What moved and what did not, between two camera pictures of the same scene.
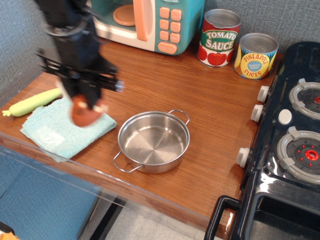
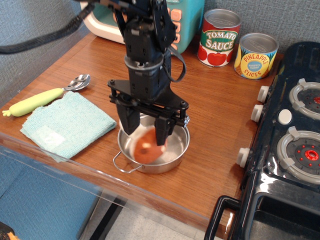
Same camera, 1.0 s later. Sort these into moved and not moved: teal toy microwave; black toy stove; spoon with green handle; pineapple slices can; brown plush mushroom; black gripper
Moved: brown plush mushroom; black gripper
Not moved: pineapple slices can; teal toy microwave; spoon with green handle; black toy stove
